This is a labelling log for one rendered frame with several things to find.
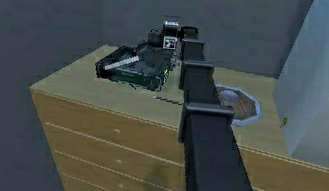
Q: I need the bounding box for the small yellow object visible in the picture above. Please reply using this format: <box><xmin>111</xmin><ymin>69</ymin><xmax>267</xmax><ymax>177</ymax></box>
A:
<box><xmin>279</xmin><ymin>116</ymin><xmax>289</xmax><ymax>129</ymax></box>

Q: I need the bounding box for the brown dish with blue rim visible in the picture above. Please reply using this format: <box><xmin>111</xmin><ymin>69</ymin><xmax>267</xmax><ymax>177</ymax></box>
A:
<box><xmin>210</xmin><ymin>82</ymin><xmax>267</xmax><ymax>130</ymax></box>

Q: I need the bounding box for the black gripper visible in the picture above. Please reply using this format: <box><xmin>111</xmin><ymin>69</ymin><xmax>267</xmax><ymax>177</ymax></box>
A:
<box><xmin>103</xmin><ymin>23</ymin><xmax>177</xmax><ymax>77</ymax></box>

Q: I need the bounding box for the thin black pen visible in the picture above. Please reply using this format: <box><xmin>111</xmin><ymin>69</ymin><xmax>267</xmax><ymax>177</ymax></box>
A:
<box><xmin>153</xmin><ymin>95</ymin><xmax>185</xmax><ymax>106</ymax></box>

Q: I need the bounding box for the tan wooden chest of drawers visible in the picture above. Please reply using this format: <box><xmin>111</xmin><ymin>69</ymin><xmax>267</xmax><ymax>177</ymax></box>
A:
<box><xmin>18</xmin><ymin>37</ymin><xmax>329</xmax><ymax>191</ymax></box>

